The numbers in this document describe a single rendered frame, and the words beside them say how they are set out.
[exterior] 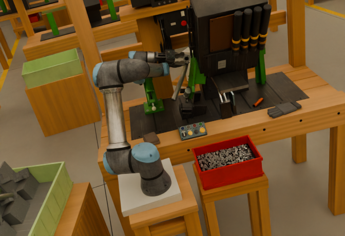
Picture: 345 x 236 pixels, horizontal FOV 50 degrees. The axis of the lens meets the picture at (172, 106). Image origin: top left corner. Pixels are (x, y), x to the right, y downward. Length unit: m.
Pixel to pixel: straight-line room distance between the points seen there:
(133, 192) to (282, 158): 1.77
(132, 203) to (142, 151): 0.27
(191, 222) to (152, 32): 1.22
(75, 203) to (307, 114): 1.37
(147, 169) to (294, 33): 1.48
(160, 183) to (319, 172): 1.72
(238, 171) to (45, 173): 1.06
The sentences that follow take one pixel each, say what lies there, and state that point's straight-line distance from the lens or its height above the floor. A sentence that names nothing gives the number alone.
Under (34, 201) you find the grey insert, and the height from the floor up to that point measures 0.85.
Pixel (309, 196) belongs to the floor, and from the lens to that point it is 2.98.
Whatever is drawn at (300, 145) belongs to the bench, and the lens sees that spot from 3.16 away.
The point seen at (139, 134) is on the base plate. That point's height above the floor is 0.90.
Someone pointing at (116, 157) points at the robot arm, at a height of 1.10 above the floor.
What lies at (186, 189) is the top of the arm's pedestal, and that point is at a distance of 1.84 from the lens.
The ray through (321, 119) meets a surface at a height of 0.82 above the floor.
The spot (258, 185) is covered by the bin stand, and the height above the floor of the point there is 0.77.
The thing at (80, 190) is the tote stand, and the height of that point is 0.79.
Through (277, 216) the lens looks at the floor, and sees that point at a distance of 2.83.
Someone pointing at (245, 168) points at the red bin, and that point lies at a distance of 1.86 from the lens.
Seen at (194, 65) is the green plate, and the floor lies 1.23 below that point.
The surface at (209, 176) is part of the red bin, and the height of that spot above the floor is 0.88.
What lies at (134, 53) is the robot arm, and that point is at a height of 1.35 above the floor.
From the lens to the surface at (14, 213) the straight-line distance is 2.01.
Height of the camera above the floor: 2.07
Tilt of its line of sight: 29 degrees down
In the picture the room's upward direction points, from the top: 12 degrees counter-clockwise
